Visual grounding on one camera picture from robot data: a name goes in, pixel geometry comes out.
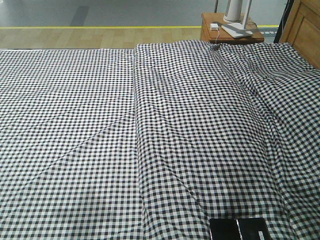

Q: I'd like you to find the white power adapter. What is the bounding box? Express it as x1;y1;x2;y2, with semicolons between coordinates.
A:
209;23;219;31

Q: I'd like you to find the white charger cable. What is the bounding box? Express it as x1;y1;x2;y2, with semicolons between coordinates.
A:
214;21;223;45

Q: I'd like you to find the black white checkered quilt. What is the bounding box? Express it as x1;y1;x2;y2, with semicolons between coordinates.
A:
133;40;320;240

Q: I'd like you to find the wooden headboard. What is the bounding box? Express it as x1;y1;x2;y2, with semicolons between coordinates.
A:
279;0;320;69

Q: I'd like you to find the wooden nightstand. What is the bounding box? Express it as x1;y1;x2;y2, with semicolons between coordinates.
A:
200;12;265;45

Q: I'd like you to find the white cylindrical appliance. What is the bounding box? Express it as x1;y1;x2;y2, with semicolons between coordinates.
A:
223;0;243;23

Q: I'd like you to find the black smartphone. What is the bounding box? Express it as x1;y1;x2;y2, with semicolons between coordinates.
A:
209;217;271;240

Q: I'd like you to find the black white checkered bedsheet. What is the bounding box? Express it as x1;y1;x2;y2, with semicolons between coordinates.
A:
0;49;144;240

